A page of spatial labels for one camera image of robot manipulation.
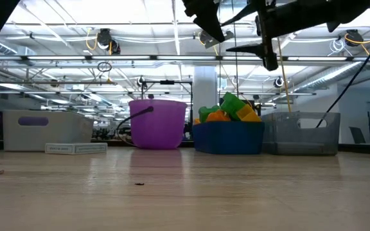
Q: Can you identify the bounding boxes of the orange wedge toy brick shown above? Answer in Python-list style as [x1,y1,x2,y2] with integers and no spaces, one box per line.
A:
[206,110,231,123]

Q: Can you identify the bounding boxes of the distant black rig frame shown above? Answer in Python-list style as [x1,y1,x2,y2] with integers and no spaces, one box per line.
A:
[141,80,194,107]

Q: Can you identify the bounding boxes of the clear grey plastic bin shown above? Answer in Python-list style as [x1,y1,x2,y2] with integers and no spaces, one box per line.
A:
[261,111,341,157]

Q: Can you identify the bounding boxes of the black hanging wire loop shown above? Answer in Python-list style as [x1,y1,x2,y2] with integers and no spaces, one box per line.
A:
[96,62,112,73]

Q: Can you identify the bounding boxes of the thin black hanging cable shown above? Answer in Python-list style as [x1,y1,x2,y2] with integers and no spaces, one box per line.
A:
[218,0,222,107]

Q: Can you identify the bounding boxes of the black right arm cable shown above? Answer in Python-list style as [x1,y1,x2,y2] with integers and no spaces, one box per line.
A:
[315,17,370,129]

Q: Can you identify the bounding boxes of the purple plastic bucket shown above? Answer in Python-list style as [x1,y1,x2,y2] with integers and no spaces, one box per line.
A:
[116,98,188,150]

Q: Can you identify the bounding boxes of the white room pillar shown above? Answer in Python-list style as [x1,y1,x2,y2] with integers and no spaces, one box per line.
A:
[193,67,218,112]

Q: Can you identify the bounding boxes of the long ceiling light bar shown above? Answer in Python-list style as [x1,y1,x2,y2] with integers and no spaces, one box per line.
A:
[0,55,370,62]

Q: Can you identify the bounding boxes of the silver ventilation duct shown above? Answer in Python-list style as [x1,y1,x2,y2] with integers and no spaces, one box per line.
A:
[292,60,370,94]

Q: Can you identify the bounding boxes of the mint toy brick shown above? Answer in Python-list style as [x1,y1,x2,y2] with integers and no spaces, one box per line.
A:
[200,30,234,49]

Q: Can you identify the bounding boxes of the teal plastic bin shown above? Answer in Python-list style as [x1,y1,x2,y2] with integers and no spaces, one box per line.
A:
[191,121,265,155]

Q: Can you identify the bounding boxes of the yellow hanging cable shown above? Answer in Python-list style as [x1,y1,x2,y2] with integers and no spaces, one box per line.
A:
[276,37,292,112]

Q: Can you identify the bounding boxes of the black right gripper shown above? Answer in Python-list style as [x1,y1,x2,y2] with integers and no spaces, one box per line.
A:
[220,0,337,72]

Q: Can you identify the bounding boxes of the white plastic bin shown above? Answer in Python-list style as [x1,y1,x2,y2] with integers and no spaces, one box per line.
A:
[2,110,94,152]

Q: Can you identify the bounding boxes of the dark grey tilted panel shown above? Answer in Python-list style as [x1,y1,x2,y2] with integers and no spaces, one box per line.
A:
[348,126,367,144]

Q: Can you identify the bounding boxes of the black hanging cable with coil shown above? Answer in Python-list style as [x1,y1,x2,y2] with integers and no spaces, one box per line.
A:
[231,0,240,97]

